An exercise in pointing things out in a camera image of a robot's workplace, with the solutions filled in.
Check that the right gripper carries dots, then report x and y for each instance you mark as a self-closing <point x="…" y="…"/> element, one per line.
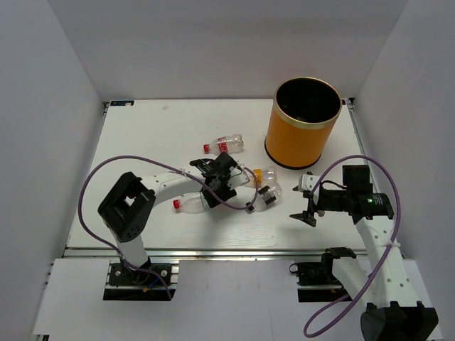
<point x="307" y="217"/>

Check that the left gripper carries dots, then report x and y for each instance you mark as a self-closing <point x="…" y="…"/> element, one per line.
<point x="227" y="192"/>

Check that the large red-label clear bottle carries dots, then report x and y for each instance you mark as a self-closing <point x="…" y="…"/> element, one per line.
<point x="192" y="203"/>

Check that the black-cap black-label bottle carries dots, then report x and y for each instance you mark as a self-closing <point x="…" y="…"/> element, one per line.
<point x="267" y="196"/>

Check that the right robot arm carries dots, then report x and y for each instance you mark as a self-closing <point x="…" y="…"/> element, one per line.
<point x="390" y="308"/>

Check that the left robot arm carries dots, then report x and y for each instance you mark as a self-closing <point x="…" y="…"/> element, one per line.
<point x="126" y="208"/>

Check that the orange cylindrical bin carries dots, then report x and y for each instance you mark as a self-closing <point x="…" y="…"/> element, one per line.
<point x="304" y="113"/>

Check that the small red-label clear bottle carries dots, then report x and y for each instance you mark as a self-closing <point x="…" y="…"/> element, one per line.
<point x="228" y="144"/>

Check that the yellow-cap orange-label bottle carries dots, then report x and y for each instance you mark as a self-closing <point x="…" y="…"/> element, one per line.
<point x="263" y="177"/>

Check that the blue table sticker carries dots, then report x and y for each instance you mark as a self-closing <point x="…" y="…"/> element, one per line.
<point x="121" y="103"/>

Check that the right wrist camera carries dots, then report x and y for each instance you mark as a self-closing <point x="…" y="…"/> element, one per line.
<point x="308" y="185"/>

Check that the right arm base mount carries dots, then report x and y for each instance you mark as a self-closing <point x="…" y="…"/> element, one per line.
<point x="314" y="285"/>

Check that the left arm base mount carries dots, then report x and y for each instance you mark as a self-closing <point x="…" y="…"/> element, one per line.
<point x="122" y="285"/>

